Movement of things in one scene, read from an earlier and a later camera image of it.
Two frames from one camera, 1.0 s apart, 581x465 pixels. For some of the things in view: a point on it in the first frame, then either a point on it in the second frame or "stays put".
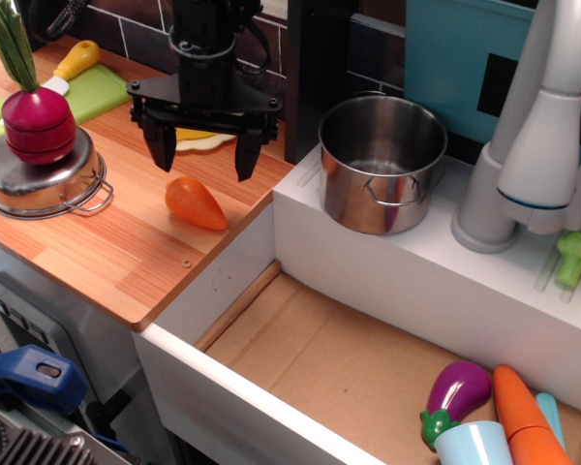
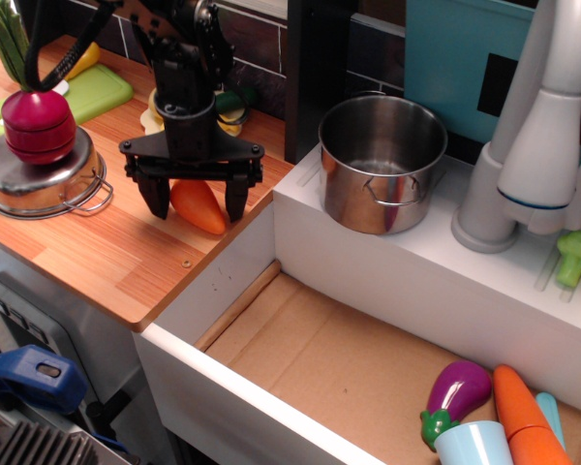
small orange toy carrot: [190, 200] stays put
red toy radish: [38, 123] stays put
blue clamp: [34, 376] stays put
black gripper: [204, 94] → [192, 146]
